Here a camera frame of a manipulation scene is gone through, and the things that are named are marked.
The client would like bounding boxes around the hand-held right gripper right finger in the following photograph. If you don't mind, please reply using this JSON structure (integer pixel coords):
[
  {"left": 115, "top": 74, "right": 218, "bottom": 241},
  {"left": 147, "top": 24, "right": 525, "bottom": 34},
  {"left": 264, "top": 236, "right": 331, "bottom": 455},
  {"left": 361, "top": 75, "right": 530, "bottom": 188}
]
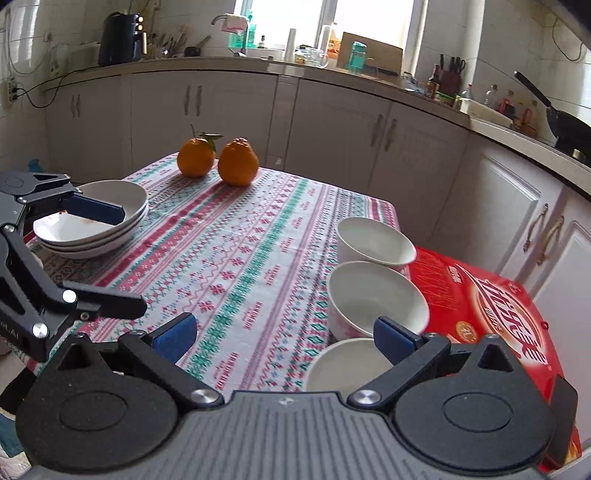
[{"left": 346, "top": 316, "right": 515, "bottom": 411}]

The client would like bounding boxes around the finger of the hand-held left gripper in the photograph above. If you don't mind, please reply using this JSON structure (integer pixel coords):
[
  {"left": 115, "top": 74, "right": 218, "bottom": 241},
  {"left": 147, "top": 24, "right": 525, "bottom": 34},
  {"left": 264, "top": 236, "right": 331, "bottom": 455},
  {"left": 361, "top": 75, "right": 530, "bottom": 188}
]
[
  {"left": 4, "top": 226, "right": 148, "bottom": 320},
  {"left": 18, "top": 174, "right": 126, "bottom": 227}
]

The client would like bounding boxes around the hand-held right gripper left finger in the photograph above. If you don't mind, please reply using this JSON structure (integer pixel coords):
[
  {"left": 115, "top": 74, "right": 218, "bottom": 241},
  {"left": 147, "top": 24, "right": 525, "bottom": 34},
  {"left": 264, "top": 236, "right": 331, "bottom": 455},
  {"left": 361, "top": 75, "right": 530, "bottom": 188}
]
[{"left": 54, "top": 312, "right": 225, "bottom": 413}]

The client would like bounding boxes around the white fruit print plate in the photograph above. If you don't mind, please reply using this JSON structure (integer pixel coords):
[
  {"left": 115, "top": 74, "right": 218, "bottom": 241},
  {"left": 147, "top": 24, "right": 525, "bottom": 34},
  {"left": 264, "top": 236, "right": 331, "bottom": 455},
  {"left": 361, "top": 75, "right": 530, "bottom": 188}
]
[
  {"left": 33, "top": 180, "right": 149, "bottom": 245},
  {"left": 44, "top": 217, "right": 144, "bottom": 260},
  {"left": 37, "top": 208, "right": 148, "bottom": 253}
]

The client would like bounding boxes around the white floral bowl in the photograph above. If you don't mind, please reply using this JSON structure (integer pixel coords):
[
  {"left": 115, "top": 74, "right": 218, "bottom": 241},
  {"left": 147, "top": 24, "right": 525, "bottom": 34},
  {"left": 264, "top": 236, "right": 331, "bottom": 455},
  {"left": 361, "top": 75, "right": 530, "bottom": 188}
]
[
  {"left": 328, "top": 261, "right": 430, "bottom": 344},
  {"left": 302, "top": 338, "right": 395, "bottom": 393},
  {"left": 336, "top": 217, "right": 417, "bottom": 273}
]

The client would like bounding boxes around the red snack box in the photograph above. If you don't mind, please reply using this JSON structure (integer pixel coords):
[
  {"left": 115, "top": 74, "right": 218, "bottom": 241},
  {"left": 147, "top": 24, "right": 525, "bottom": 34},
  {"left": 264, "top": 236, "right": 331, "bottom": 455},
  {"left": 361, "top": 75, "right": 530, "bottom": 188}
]
[{"left": 409, "top": 247, "right": 583, "bottom": 472}]

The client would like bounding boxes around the orange with stem leaf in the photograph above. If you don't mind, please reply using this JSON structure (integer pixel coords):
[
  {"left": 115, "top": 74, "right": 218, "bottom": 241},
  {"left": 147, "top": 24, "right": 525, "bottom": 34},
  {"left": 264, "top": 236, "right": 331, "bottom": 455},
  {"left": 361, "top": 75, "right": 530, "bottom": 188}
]
[{"left": 177, "top": 124, "right": 225, "bottom": 178}]

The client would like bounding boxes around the patterned tablecloth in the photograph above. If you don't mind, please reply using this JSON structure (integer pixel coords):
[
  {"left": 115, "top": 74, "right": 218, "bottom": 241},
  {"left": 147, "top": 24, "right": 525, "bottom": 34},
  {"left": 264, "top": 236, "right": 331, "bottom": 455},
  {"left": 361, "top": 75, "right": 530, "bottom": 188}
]
[{"left": 25, "top": 152, "right": 402, "bottom": 398}]

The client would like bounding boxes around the white power strip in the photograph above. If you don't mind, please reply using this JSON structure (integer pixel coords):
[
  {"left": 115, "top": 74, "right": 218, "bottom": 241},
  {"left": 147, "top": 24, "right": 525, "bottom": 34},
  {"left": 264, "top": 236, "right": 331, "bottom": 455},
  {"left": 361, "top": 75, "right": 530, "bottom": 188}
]
[{"left": 2, "top": 78, "right": 21, "bottom": 109}]

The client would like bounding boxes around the bumpy orange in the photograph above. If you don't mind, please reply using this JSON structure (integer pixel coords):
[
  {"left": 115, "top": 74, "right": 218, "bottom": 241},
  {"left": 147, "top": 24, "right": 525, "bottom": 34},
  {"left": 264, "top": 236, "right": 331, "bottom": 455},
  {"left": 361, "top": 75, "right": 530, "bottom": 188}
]
[{"left": 218, "top": 137, "right": 259, "bottom": 188}]

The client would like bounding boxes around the dark blue air fryer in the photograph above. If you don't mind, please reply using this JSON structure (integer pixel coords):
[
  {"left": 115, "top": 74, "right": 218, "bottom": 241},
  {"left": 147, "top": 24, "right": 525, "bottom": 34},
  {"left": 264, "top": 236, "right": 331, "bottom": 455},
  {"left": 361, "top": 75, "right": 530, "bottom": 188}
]
[{"left": 98, "top": 13, "right": 147, "bottom": 66}]

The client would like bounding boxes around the utensil holder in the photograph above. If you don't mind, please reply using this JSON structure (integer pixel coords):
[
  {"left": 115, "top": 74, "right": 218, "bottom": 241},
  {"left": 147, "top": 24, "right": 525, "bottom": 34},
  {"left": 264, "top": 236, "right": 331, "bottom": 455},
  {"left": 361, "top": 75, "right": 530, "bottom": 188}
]
[{"left": 148, "top": 23, "right": 185, "bottom": 58}]

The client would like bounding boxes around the metal faucet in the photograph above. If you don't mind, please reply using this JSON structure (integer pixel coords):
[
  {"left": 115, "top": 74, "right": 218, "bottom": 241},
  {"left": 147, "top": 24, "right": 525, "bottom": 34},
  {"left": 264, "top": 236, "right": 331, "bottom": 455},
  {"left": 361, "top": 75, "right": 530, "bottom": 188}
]
[{"left": 211, "top": 14, "right": 250, "bottom": 58}]

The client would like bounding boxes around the white plastic tray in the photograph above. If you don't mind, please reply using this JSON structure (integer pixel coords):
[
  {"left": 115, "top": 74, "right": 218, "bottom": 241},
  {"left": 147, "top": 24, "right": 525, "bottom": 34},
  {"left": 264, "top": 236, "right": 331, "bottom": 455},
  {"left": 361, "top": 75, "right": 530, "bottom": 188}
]
[{"left": 459, "top": 98, "right": 513, "bottom": 126}]

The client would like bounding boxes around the kitchen countertop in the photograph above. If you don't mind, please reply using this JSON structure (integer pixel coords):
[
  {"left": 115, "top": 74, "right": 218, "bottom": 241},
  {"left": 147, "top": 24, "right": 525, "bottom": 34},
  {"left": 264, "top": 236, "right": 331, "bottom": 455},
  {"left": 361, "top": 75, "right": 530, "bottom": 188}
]
[{"left": 44, "top": 55, "right": 591, "bottom": 204}]

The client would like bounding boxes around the knife block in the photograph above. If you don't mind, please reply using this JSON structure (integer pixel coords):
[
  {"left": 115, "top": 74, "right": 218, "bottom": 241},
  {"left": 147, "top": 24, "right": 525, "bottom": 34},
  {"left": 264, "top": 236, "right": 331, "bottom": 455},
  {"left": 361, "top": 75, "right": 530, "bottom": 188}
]
[{"left": 438, "top": 54, "right": 466, "bottom": 95}]

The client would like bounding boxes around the window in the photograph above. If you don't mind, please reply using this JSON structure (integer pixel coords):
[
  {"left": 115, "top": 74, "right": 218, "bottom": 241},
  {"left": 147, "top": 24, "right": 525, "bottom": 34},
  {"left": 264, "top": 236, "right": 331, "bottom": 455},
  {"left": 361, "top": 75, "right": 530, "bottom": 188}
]
[{"left": 233, "top": 0, "right": 428, "bottom": 51}]

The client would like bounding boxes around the black wok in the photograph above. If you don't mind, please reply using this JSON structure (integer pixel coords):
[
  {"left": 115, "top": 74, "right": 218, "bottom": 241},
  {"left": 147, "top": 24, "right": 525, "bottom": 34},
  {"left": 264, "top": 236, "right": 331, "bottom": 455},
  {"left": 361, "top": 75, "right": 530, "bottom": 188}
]
[{"left": 514, "top": 71, "right": 591, "bottom": 162}]

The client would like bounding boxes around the teal water bottle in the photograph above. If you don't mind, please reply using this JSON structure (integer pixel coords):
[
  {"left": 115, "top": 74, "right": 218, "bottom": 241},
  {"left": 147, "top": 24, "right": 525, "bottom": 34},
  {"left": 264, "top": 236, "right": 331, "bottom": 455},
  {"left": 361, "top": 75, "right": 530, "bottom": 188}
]
[{"left": 348, "top": 41, "right": 367, "bottom": 73}]

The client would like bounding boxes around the wooden cutting board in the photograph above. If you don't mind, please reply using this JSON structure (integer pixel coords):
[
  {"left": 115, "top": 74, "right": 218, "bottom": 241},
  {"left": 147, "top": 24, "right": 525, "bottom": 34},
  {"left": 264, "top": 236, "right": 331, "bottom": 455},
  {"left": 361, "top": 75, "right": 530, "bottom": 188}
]
[{"left": 336, "top": 32, "right": 403, "bottom": 75}]

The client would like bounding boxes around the black power cable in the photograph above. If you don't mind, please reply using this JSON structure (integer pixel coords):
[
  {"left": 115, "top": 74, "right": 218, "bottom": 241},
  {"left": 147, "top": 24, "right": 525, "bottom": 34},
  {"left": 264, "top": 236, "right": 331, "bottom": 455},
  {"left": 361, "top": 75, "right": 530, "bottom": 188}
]
[{"left": 14, "top": 68, "right": 100, "bottom": 109}]

